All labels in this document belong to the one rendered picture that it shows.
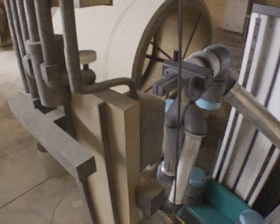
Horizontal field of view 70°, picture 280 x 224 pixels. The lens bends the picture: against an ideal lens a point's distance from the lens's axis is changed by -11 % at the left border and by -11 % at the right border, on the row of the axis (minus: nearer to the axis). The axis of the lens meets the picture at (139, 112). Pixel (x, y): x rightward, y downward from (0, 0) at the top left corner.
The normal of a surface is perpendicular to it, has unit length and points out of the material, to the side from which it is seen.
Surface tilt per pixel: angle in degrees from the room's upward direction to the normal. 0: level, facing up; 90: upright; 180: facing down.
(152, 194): 0
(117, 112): 90
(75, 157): 0
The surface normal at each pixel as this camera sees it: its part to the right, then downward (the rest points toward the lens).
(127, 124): 0.74, 0.37
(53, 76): 0.30, 0.51
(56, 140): 0.00, -0.84
